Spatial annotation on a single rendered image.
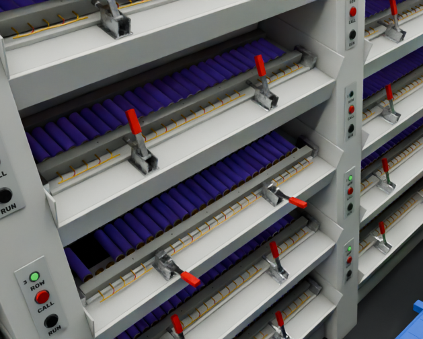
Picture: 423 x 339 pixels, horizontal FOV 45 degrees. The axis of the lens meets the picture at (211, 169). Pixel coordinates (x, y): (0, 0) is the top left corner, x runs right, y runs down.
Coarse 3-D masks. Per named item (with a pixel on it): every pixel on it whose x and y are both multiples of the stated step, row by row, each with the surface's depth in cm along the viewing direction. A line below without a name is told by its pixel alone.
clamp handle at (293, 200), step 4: (276, 192) 97; (280, 196) 96; (284, 196) 95; (288, 196) 95; (292, 196) 95; (288, 200) 94; (292, 200) 94; (296, 200) 93; (300, 200) 93; (296, 204) 93; (300, 204) 92; (304, 204) 92; (304, 208) 92
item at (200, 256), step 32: (288, 128) 113; (320, 160) 108; (288, 192) 100; (224, 224) 92; (256, 224) 93; (192, 256) 86; (224, 256) 91; (128, 288) 80; (160, 288) 81; (96, 320) 76; (128, 320) 79
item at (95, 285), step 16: (288, 160) 103; (256, 176) 99; (272, 176) 100; (240, 192) 95; (208, 208) 91; (224, 208) 93; (192, 224) 88; (160, 240) 85; (176, 240) 87; (192, 240) 87; (128, 256) 82; (144, 256) 82; (112, 272) 79; (128, 272) 82; (144, 272) 82; (80, 288) 76; (96, 288) 77; (112, 288) 79
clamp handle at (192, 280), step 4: (168, 264) 82; (172, 264) 82; (172, 268) 81; (176, 268) 81; (176, 272) 80; (180, 272) 80; (184, 272) 80; (188, 272) 80; (180, 276) 79; (184, 276) 79; (188, 276) 79; (192, 276) 78; (188, 280) 78; (192, 280) 78; (196, 280) 78; (192, 284) 77; (196, 284) 77
